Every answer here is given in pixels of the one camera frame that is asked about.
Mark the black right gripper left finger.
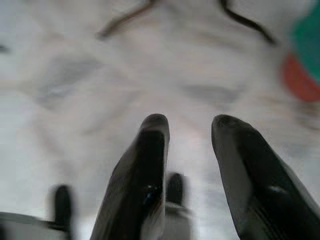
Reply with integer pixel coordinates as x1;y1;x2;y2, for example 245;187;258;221
89;113;171;240

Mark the green red plastic object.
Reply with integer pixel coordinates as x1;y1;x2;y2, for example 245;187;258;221
281;0;320;103

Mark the black grey robot right foot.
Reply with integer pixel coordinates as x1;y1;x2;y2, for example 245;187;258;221
163;171;195;240

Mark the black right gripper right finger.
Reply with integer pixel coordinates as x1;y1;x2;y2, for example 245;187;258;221
211;114;320;240

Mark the black grey robot foot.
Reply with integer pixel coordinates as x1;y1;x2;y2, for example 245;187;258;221
163;171;195;240
0;184;75;240

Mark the black grey robot left foot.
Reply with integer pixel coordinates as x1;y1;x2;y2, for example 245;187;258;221
0;184;75;240

